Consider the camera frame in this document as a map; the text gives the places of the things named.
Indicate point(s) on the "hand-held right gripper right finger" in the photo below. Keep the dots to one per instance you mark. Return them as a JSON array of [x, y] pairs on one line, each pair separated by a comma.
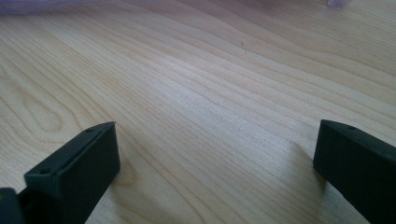
[[358, 168]]

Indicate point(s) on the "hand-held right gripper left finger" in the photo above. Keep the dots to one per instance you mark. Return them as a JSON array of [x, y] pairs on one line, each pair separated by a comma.
[[77, 168]]

